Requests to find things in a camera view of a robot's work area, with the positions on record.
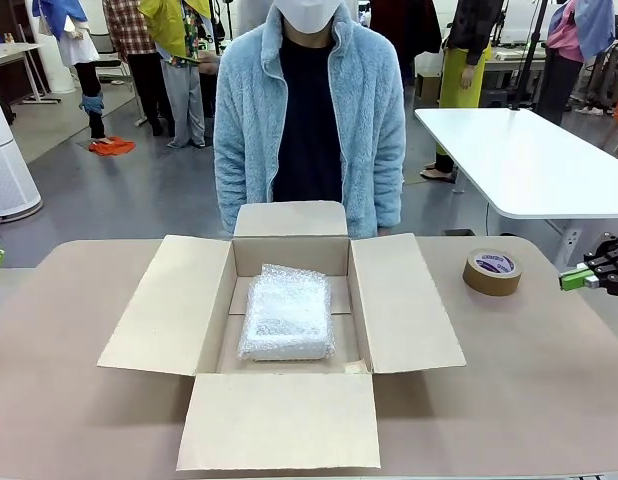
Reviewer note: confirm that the bubble-wrapped clock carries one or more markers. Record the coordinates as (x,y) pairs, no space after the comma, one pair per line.
(289,315)

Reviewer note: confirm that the large cardboard box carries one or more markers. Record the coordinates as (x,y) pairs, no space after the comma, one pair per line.
(279,425)

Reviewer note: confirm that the person's right forearm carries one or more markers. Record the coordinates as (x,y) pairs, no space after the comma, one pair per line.
(231,195)

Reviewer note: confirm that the white air purifier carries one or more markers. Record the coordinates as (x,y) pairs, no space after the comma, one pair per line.
(9,170)

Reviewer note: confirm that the brown packing tape roll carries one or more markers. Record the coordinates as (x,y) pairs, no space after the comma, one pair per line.
(491,280)

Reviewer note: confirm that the white rounded table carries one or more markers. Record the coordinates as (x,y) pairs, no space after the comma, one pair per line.
(514,160)

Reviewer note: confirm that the orange cloth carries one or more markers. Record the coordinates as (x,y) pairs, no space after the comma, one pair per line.
(111,147)

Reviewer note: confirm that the white background desk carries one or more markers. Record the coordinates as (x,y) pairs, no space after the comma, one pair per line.
(14,52)

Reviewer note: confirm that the mannequin in white apron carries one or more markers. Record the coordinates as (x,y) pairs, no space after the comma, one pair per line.
(81,45)

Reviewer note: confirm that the black tripod stand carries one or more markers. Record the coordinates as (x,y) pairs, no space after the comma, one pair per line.
(529,55)

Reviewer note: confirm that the small cardboard box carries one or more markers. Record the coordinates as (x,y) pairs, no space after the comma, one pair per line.
(429,87)

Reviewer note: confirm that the person in blue fleece jacket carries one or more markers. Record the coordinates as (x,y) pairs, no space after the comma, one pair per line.
(309,125)

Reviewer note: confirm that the white face mask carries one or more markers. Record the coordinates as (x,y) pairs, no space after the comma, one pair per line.
(309,15)

